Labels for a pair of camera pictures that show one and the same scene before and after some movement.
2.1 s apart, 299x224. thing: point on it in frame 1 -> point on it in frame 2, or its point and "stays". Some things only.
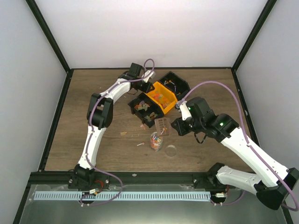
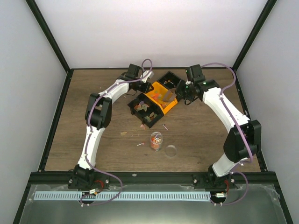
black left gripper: (145, 89) stays
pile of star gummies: (159, 97) stays
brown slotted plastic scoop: (163, 126) -> (169, 95)
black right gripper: (178, 125) -> (179, 92)
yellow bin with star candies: (165, 97) stays
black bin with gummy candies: (144, 108) stays
